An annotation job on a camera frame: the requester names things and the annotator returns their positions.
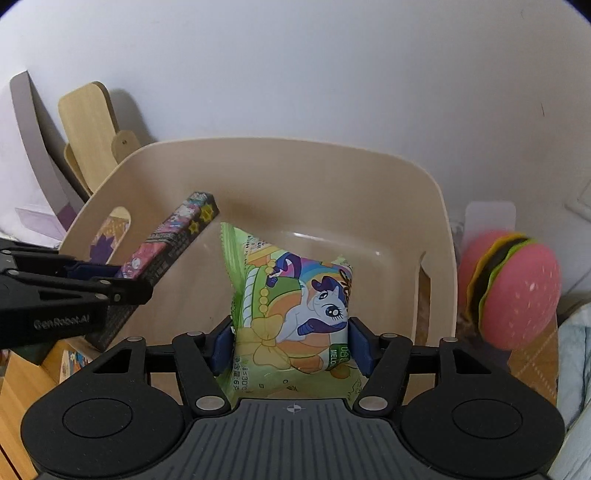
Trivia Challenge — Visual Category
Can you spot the long colourful candy box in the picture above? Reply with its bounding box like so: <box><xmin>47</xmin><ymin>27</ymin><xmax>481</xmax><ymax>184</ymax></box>
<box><xmin>85</xmin><ymin>192</ymin><xmax>219</xmax><ymax>352</ymax></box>

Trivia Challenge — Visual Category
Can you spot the green pony snack bag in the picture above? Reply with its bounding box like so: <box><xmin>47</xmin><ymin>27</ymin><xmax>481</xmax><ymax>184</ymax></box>
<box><xmin>218</xmin><ymin>223</ymin><xmax>365</xmax><ymax>405</ymax></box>

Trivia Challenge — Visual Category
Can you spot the small colourful card box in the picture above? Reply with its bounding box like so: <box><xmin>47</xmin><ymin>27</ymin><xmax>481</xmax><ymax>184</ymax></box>
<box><xmin>59</xmin><ymin>350</ymin><xmax>90</xmax><ymax>383</ymax></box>

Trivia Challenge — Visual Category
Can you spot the purple white board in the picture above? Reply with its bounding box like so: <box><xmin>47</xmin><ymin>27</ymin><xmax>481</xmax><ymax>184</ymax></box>
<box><xmin>0</xmin><ymin>71</ymin><xmax>83</xmax><ymax>248</ymax></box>

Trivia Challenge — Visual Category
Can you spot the beige plastic storage bin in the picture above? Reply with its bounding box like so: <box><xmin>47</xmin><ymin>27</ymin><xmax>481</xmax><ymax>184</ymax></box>
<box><xmin>61</xmin><ymin>138</ymin><xmax>457</xmax><ymax>346</ymax></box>

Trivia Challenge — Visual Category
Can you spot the pink hamburger plush toy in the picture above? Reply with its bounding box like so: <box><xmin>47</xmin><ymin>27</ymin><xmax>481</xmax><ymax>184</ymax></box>
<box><xmin>458</xmin><ymin>230</ymin><xmax>561</xmax><ymax>351</ymax></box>

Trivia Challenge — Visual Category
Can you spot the light blue bedding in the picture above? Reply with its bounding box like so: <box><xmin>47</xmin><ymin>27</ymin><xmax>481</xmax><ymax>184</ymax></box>
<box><xmin>549</xmin><ymin>303</ymin><xmax>591</xmax><ymax>480</ymax></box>

